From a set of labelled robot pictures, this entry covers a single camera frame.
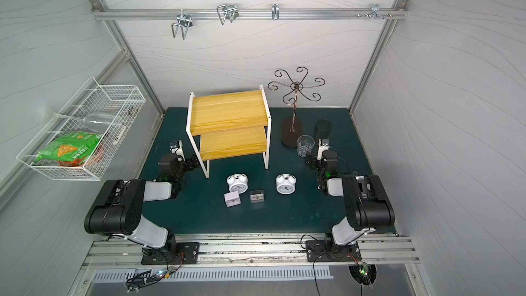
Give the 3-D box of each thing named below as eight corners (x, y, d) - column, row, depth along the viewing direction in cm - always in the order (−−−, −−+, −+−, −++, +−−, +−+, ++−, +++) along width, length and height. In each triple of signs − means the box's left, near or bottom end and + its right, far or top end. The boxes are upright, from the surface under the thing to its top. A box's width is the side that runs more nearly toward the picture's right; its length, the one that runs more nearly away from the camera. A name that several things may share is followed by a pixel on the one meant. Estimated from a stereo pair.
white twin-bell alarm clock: (275, 194, 89) (276, 185, 83) (275, 182, 93) (276, 173, 86) (295, 194, 89) (297, 185, 83) (294, 182, 93) (296, 173, 86)
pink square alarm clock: (226, 207, 85) (225, 204, 82) (225, 197, 88) (224, 193, 84) (241, 204, 86) (240, 200, 82) (239, 194, 89) (238, 190, 85)
